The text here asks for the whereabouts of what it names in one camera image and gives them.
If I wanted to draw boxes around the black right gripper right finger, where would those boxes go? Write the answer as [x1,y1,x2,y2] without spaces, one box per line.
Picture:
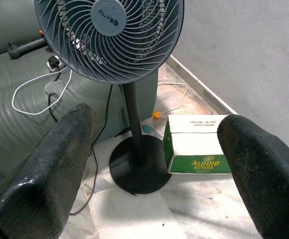
[216,114,289,239]

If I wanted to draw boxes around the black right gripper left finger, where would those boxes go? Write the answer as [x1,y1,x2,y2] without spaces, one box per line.
[0,103,96,239]

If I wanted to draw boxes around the grey-green leather sofa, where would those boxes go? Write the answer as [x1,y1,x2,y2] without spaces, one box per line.
[0,0,159,200]

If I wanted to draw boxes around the white green cardboard carton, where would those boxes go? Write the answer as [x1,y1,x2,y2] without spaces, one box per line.
[163,114,232,175]

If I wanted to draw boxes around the grey tape patch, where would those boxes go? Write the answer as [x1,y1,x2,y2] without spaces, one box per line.
[44,81,63,95]

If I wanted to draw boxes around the white power strip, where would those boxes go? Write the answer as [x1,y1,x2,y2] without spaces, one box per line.
[46,55,65,73]

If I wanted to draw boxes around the black power plug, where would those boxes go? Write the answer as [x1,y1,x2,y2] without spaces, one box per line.
[48,56,62,69]

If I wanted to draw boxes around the dark grey pipe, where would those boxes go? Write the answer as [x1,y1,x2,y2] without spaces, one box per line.
[7,29,47,60]

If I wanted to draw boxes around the grey standing fan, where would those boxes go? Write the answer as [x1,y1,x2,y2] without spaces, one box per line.
[33,0,185,196]

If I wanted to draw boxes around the thin black fan cable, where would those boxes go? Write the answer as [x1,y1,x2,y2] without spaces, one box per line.
[69,84,113,215]

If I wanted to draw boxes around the black plug cable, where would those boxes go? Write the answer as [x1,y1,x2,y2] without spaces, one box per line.
[47,71,62,122]

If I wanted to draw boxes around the white cable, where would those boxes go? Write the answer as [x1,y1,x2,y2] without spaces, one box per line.
[156,82,188,117]
[11,69,73,116]

